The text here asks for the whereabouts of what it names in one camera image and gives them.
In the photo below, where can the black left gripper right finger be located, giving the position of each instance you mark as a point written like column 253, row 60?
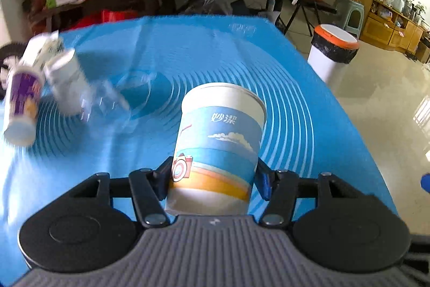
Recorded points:
column 279, row 188

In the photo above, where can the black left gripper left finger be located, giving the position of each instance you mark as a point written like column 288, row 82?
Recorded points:
column 148, row 188

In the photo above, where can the blue white paper cup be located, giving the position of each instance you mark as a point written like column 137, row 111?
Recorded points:
column 217, row 150

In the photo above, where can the clear plastic cup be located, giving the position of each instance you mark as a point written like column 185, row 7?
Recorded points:
column 102, row 106

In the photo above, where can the purple white paper cup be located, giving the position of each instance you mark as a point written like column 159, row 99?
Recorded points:
column 23, row 95

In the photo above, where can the white patterned paper cup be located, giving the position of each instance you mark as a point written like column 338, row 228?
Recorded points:
column 42, row 48

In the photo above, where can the blue silicone table mat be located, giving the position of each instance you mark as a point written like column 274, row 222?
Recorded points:
column 170, row 71

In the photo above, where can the white orange trash bin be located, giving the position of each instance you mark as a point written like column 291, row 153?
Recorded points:
column 332, row 49

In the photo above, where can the red bag under table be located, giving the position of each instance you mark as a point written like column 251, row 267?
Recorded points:
column 103, row 16

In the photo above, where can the pale green plastic stool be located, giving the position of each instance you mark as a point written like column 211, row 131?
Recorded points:
column 349, row 16

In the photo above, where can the dark wooden side table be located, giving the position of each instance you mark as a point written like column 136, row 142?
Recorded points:
column 67, row 16

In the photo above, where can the wooden tv cabinet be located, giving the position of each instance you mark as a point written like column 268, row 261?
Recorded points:
column 386, row 28

